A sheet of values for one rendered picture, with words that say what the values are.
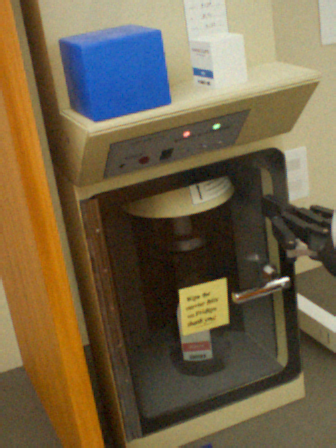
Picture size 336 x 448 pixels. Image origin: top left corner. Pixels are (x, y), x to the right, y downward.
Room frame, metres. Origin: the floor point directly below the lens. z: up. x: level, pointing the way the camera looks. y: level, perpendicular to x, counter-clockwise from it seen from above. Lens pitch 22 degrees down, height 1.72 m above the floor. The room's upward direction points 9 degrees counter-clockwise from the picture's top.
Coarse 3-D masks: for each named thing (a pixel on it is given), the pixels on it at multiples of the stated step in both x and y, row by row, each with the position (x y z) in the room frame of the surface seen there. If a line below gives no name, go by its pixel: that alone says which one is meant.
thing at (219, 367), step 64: (128, 192) 0.97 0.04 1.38; (192, 192) 1.00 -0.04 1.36; (256, 192) 1.04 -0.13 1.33; (128, 256) 0.97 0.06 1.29; (192, 256) 1.00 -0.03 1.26; (256, 256) 1.03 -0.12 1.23; (128, 320) 0.96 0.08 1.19; (256, 320) 1.03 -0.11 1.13; (192, 384) 0.99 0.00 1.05; (256, 384) 1.02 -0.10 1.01
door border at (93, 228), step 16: (96, 208) 0.96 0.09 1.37; (96, 224) 0.96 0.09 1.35; (96, 240) 0.95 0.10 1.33; (96, 256) 0.95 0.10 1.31; (96, 272) 0.95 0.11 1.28; (112, 288) 0.96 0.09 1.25; (112, 304) 0.96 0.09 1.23; (112, 320) 0.95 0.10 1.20; (112, 336) 0.95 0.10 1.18; (112, 368) 0.95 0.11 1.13; (128, 368) 0.96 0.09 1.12; (128, 384) 0.96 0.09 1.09; (128, 400) 0.95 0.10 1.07; (128, 416) 0.95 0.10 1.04
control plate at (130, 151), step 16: (240, 112) 0.94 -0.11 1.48; (176, 128) 0.91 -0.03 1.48; (192, 128) 0.93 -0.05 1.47; (208, 128) 0.94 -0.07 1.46; (224, 128) 0.96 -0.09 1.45; (240, 128) 0.98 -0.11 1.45; (112, 144) 0.89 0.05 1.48; (128, 144) 0.90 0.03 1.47; (144, 144) 0.91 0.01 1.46; (160, 144) 0.93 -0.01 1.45; (176, 144) 0.94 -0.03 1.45; (192, 144) 0.96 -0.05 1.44; (208, 144) 0.98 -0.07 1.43; (224, 144) 0.99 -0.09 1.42; (112, 160) 0.91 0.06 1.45; (128, 160) 0.93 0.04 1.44; (160, 160) 0.96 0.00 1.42; (112, 176) 0.94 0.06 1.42
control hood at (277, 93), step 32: (288, 64) 1.03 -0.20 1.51; (192, 96) 0.93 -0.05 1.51; (224, 96) 0.91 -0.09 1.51; (256, 96) 0.93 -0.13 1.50; (288, 96) 0.96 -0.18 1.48; (64, 128) 0.95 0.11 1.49; (96, 128) 0.86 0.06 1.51; (128, 128) 0.87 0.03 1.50; (160, 128) 0.90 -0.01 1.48; (256, 128) 1.00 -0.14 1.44; (288, 128) 1.03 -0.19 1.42; (96, 160) 0.90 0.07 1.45
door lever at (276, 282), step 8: (272, 264) 1.04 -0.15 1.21; (264, 272) 1.03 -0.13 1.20; (272, 272) 1.02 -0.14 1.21; (272, 280) 0.99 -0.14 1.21; (280, 280) 0.99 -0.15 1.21; (288, 280) 0.99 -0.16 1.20; (248, 288) 0.98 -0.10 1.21; (256, 288) 0.98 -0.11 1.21; (264, 288) 0.98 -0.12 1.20; (272, 288) 0.98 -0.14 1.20; (280, 288) 0.99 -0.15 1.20; (232, 296) 0.97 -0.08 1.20; (240, 296) 0.97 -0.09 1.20; (248, 296) 0.97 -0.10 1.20; (256, 296) 0.97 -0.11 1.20
